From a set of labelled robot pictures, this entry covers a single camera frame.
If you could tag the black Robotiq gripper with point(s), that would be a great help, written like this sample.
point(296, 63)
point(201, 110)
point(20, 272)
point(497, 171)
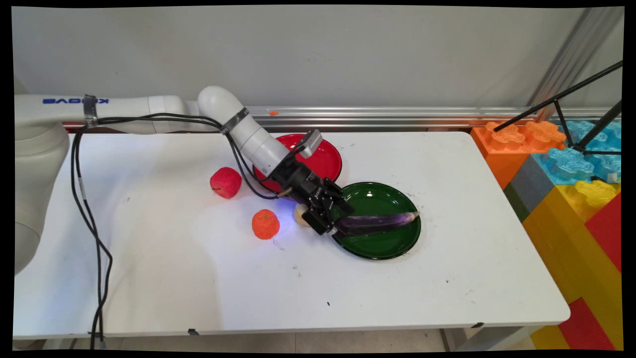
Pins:
point(303, 181)

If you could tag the purple toy eggplant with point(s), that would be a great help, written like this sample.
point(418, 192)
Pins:
point(377, 222)

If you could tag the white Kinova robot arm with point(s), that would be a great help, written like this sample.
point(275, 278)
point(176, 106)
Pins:
point(149, 107)

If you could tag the pale yellow toy pear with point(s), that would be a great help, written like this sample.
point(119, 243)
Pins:
point(299, 215)

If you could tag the red plate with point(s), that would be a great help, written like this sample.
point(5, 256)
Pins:
point(329, 159)

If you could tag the green plate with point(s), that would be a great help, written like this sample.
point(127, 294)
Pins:
point(382, 244)

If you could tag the orange toy fruit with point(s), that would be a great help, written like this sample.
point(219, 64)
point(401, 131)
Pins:
point(266, 224)

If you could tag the red toy apple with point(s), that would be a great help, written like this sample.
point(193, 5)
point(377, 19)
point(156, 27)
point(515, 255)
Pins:
point(226, 182)

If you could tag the orange giant building block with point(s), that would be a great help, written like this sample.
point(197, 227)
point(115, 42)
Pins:
point(502, 149)

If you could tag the grey giant building block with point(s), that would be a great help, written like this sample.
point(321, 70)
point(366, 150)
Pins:
point(529, 189)

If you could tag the yellow giant building block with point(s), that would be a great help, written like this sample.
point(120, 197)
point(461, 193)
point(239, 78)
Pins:
point(566, 243)

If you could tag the blue giant building block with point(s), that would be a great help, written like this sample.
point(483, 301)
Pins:
point(571, 164)

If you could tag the black tripod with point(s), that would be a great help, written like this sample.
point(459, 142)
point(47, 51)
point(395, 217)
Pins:
point(571, 90)

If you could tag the red giant building block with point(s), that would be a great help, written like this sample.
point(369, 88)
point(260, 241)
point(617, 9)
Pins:
point(586, 328)
point(608, 228)

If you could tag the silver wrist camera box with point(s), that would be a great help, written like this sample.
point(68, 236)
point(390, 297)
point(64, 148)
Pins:
point(310, 143)

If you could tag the aluminium rail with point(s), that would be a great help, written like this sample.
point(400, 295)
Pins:
point(397, 118)

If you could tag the aluminium frame post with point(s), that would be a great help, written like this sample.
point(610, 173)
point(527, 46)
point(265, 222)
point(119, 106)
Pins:
point(571, 59)

